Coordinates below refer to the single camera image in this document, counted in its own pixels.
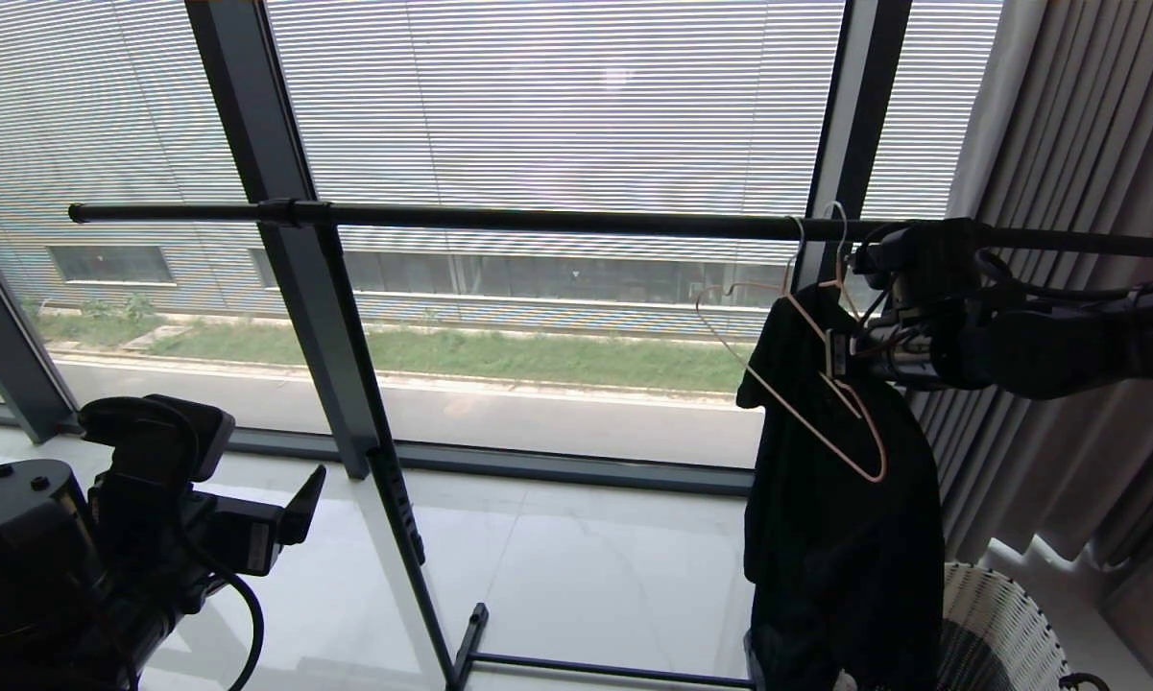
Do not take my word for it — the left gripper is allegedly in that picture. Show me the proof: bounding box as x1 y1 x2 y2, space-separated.
91 480 289 615

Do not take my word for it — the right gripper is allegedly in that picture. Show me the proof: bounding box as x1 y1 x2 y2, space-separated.
850 322 937 387

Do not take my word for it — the black garment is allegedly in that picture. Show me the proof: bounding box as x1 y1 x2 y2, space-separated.
736 283 948 691

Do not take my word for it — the white laundry basket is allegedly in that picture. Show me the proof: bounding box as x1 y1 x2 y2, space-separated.
936 561 1111 691

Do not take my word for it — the black clothes rack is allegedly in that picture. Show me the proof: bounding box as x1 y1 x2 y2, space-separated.
67 199 1153 691

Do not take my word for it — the window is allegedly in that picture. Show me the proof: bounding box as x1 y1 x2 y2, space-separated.
0 0 1005 500

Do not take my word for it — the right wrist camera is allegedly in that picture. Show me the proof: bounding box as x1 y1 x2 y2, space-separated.
853 221 986 310

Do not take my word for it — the black cable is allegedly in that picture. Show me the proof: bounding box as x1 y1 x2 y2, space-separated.
974 248 1145 302
175 533 267 691

